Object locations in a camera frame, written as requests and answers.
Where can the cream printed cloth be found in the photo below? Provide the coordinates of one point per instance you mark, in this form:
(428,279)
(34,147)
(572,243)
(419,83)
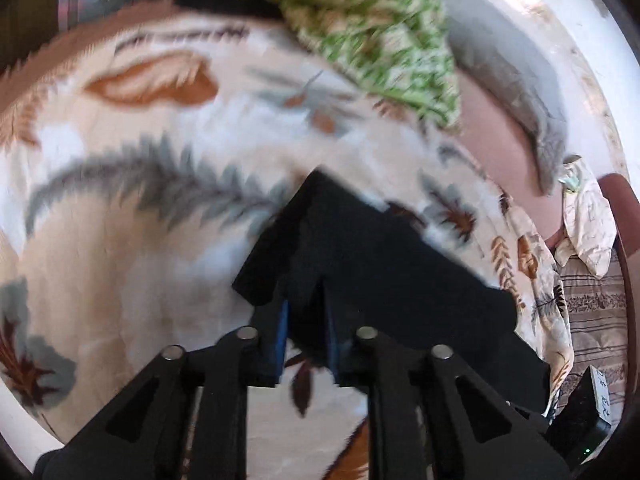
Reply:
(585,215)

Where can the black box with label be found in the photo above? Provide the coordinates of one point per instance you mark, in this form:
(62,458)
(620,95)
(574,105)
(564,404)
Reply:
(580,420)

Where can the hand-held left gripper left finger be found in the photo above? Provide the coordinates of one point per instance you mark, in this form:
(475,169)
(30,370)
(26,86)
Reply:
(280,332)

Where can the green patterned cloth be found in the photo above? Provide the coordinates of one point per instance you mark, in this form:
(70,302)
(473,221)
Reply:
(370,25)

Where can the leaf printed blanket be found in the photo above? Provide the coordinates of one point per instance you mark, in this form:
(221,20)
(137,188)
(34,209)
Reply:
(175,210)

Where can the striped brown mattress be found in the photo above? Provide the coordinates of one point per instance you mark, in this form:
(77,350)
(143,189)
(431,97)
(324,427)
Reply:
(595,325)

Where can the grey pillow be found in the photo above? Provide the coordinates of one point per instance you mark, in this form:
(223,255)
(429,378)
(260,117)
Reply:
(510,85)

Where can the pink bed sheet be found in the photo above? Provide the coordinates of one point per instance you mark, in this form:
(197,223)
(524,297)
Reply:
(505,160)

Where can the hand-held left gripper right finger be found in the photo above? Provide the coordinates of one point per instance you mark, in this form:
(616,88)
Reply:
(332,340)

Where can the black pants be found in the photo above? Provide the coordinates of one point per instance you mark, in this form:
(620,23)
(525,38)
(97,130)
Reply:
(380,260)

